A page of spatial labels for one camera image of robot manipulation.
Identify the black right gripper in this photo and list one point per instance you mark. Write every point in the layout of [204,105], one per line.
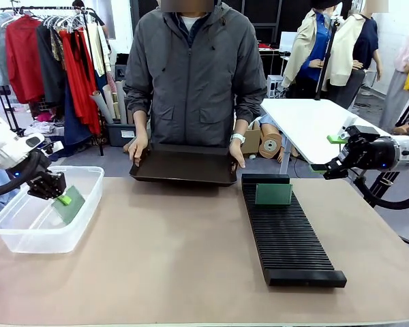
[371,151]

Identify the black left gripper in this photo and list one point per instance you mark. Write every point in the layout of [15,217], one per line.
[47,185]

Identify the green PCB board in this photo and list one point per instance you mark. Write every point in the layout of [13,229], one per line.
[71,213]
[272,195]

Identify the dark brown tray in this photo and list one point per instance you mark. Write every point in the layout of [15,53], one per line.
[184,167]

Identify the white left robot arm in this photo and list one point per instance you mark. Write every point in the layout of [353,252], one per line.
[3,143]

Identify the person's right forearm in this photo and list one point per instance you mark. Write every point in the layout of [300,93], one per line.
[138,112]

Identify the person's left forearm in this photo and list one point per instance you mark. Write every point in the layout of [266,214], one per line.
[249,105]

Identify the person's right hand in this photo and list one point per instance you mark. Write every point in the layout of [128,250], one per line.
[138,146]

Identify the person's left hand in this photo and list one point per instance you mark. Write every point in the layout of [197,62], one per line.
[237,150]

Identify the white table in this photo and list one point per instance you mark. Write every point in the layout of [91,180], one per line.
[310,122]

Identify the clear plastic storage box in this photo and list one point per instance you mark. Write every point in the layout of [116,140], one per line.
[37,243]

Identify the lying mannequin light blue shirt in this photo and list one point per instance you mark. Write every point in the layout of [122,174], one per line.
[271,126]

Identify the white cloth pile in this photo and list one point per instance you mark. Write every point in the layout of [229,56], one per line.
[42,127]

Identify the navy hanging garment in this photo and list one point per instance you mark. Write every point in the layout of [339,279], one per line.
[73,122]

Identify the open cardboard box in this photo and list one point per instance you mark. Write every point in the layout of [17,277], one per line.
[251,136]

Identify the grey storage bin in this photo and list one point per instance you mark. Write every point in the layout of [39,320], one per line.
[117,136]

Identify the pink cloth pile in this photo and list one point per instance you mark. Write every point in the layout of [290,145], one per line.
[44,117]

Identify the black slanted stand leg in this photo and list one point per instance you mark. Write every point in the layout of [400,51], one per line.
[407,109]

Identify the silver wrist watch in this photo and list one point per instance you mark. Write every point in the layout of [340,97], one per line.
[238,137]

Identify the black pole stand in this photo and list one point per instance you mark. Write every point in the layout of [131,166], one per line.
[327,58]

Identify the black slotted PCB rack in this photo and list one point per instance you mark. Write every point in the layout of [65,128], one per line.
[293,245]

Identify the mannequin pink top grey skirt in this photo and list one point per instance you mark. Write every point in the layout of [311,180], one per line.
[402,85]

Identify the cream paper roll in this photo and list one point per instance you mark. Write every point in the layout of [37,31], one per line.
[100,105]

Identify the mannequin beige coat blue shirt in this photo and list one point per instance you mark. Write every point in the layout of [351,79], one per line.
[313,44]

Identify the beige paper roll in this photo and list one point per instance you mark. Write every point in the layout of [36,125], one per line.
[109,98]

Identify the grey fabric roll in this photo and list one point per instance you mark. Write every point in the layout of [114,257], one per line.
[120,102]

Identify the mannequin cream jacket navy shirt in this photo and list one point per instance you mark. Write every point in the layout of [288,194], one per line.
[361,44]

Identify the long red hanging dress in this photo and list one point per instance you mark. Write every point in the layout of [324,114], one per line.
[78,85]

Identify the white board panel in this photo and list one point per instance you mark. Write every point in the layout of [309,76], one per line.
[288,41]

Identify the small red cloth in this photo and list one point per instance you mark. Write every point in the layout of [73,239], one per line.
[267,45]

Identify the dark charcoal hanging jacket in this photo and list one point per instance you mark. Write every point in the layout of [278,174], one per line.
[51,75]

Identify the red hanging shirt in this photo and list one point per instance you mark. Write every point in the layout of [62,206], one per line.
[24,61]

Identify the person in grey hooded jacket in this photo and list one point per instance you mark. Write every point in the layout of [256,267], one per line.
[191,85]

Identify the cream hanging garment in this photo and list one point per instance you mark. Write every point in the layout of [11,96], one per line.
[95,47]

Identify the black metal clothes rack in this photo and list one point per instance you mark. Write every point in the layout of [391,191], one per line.
[54,8]

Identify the person with black hair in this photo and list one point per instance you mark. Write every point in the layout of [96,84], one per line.
[77,3]

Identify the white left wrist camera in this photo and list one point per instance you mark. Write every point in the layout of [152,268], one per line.
[52,146]

